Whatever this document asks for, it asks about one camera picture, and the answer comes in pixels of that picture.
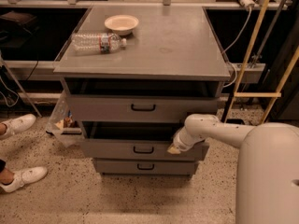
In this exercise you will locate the clear plastic snack bin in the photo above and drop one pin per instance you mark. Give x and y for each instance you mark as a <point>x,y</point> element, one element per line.
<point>62,125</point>

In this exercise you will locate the grey bottom drawer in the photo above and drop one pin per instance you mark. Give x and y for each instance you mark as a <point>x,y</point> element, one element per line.
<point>136,167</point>

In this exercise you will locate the black wheeled base frame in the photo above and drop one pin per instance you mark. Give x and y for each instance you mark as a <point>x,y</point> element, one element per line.
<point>236,121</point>

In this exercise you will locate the upper white sneaker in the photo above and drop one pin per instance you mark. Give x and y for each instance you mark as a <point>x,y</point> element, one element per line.
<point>21,124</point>

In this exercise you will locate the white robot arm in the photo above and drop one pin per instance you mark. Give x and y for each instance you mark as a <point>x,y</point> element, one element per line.
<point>267,190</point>

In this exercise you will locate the grey top drawer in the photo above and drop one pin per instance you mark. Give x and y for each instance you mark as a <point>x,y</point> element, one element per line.
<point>137,109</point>

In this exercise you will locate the grey metal drawer cabinet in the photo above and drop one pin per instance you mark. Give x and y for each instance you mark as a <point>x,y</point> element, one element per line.
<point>172,53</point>

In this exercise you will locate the clear plastic water bottle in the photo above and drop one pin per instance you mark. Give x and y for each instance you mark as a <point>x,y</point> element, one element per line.
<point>99,42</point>

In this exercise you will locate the grey drawer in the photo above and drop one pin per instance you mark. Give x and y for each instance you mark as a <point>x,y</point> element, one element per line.
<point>135,141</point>
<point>136,167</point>
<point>137,109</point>

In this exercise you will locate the white sneaker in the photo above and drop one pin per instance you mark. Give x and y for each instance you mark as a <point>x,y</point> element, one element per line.
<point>21,124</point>
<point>25,177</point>

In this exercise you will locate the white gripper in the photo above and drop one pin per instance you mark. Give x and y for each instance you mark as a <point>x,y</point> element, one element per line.
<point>178,141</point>

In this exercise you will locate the white paper bowl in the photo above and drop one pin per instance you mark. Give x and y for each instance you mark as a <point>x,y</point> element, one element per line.
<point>121,24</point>

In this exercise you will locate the lower white sneaker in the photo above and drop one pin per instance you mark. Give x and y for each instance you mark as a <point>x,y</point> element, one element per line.
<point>25,177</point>

